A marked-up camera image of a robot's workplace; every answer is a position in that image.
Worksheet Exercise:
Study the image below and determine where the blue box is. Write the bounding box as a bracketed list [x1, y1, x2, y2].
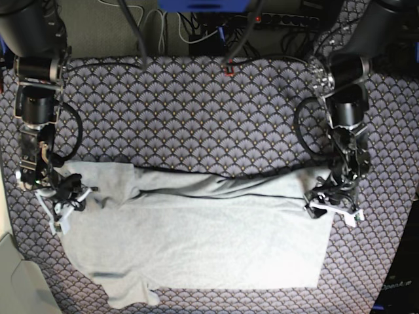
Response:
[158, 0, 249, 12]

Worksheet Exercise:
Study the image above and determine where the red black table clamp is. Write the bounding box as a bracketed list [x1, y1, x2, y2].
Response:
[223, 63, 234, 77]

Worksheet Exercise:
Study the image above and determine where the grey plastic bin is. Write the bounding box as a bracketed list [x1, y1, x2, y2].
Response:
[1, 234, 62, 313]

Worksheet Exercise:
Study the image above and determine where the black box behind table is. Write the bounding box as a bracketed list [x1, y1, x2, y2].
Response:
[189, 33, 224, 57]

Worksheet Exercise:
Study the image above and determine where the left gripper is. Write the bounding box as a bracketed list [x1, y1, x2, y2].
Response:
[304, 174, 357, 219]

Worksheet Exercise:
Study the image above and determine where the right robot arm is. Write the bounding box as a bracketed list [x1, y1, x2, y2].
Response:
[1, 1, 89, 212]

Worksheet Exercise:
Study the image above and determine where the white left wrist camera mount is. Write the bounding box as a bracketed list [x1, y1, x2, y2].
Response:
[304, 191, 365, 227]

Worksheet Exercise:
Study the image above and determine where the light grey T-shirt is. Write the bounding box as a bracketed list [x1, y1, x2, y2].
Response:
[61, 162, 333, 309]

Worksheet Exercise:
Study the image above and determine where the white cable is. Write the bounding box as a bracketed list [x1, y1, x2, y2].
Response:
[136, 0, 220, 53]

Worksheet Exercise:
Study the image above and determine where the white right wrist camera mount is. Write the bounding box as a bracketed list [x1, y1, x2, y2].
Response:
[35, 188, 92, 235]

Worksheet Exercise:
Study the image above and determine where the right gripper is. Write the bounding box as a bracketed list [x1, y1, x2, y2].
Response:
[52, 173, 88, 209]

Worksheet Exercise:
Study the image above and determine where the black cable bundle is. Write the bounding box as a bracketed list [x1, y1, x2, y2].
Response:
[116, 0, 155, 71]

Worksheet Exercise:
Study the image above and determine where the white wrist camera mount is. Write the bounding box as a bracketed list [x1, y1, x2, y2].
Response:
[35, 188, 92, 235]
[304, 191, 365, 227]

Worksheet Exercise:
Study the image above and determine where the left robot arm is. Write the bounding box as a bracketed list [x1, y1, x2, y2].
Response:
[304, 1, 418, 222]

